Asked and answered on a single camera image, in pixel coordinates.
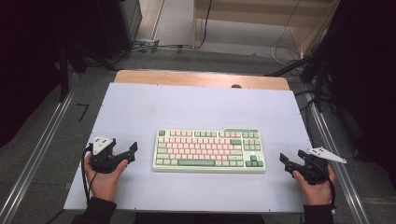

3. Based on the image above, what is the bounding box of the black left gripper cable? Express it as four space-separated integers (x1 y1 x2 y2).
80 143 98 204

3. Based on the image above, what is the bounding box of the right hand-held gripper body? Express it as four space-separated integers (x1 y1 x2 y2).
297 147 347 186

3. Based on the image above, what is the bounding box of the light wooden shelf unit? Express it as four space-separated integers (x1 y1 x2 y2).
191 0 341 60

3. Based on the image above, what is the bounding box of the person's right hand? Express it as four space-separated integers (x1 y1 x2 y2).
292 166 337 206

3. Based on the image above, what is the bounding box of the white cable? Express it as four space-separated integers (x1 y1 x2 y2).
271 0 304 67

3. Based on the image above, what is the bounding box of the black curtain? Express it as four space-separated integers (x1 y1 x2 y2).
0 0 143 147
317 0 396 188

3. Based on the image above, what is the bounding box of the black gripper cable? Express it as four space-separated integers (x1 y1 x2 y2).
80 143 98 204
311 160 338 214

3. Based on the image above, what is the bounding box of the green and pink keyboard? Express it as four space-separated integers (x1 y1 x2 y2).
151 127 267 174

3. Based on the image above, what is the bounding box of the person's left hand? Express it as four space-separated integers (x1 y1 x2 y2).
83 153 129 203

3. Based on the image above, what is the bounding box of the black metal stand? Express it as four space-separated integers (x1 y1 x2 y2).
264 52 331 114

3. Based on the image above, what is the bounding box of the bundle of floor cables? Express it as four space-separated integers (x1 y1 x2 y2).
110 38 195 60

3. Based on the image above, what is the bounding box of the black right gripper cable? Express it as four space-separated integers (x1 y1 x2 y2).
311 160 338 214

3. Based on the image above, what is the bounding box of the black hanging cable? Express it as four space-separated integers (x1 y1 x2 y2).
198 0 214 49

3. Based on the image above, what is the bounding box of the aluminium floor rail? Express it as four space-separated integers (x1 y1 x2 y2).
0 88 77 224
306 92 372 224

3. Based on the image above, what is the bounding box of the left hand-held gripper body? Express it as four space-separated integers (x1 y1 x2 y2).
88 135 125 175

